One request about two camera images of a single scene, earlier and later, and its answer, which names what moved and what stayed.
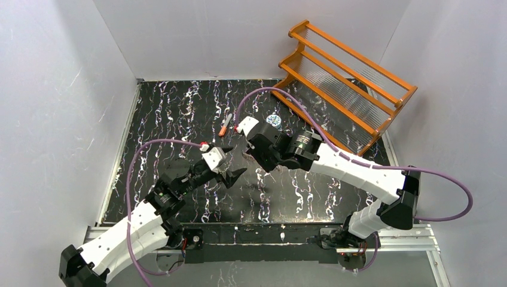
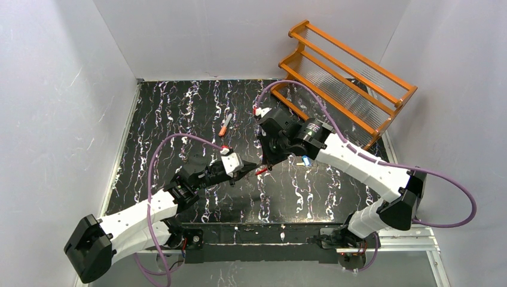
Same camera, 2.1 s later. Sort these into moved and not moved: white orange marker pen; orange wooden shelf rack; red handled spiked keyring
Moved: red handled spiked keyring
Not moved: orange wooden shelf rack; white orange marker pen
